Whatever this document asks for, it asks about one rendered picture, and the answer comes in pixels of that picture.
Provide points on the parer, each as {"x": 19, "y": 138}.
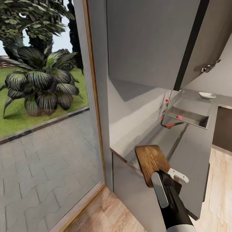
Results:
{"x": 173, "y": 124}

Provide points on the bowl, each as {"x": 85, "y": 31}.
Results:
{"x": 206, "y": 95}

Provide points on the cabinet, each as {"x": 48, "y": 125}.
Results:
{"x": 223, "y": 45}
{"x": 165, "y": 43}

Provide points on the fixed window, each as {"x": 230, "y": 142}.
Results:
{"x": 51, "y": 154}

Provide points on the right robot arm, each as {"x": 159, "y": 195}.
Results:
{"x": 172, "y": 208}

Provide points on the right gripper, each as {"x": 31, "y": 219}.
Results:
{"x": 176, "y": 185}

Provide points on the cutting board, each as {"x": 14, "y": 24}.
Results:
{"x": 151, "y": 159}

